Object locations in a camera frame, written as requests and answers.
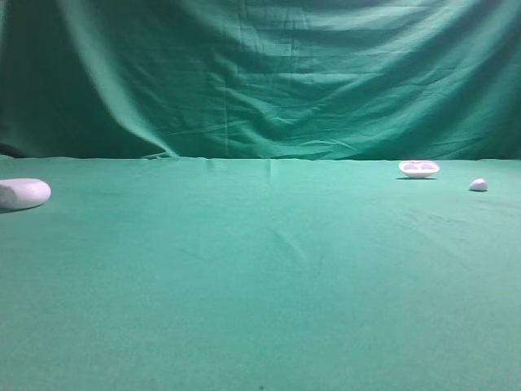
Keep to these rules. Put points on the white earphone case lid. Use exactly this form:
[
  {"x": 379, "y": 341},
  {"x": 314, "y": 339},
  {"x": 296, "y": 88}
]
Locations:
[{"x": 417, "y": 169}]

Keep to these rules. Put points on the green backdrop curtain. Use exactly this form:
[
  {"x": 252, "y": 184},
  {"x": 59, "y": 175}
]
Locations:
[{"x": 315, "y": 80}]

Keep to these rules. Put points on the green table cloth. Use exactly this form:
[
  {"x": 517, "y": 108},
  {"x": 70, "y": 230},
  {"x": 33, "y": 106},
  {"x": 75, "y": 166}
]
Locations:
[{"x": 194, "y": 274}]

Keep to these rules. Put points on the small white earbud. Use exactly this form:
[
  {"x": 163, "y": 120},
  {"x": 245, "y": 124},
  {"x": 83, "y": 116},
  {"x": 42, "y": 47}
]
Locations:
[{"x": 478, "y": 185}]

